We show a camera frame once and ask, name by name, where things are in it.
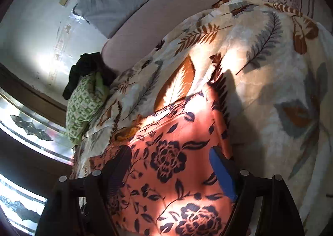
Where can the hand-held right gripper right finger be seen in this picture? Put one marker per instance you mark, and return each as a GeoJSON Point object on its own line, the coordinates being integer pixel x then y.
{"type": "Point", "coordinates": [225, 176]}

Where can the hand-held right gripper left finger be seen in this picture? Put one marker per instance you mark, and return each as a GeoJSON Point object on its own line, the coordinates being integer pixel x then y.
{"type": "Point", "coordinates": [117, 171]}

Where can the orange floral shirt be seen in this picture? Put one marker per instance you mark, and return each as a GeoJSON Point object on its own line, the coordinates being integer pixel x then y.
{"type": "Point", "coordinates": [177, 173]}

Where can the green patterned pillow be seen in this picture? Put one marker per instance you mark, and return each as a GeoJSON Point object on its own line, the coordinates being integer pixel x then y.
{"type": "Point", "coordinates": [83, 106]}

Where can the leaf print blanket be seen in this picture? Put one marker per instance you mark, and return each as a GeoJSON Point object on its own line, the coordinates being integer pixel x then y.
{"type": "Point", "coordinates": [265, 77]}

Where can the black garment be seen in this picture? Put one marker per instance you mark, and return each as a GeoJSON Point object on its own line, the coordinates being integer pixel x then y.
{"type": "Point", "coordinates": [83, 69]}

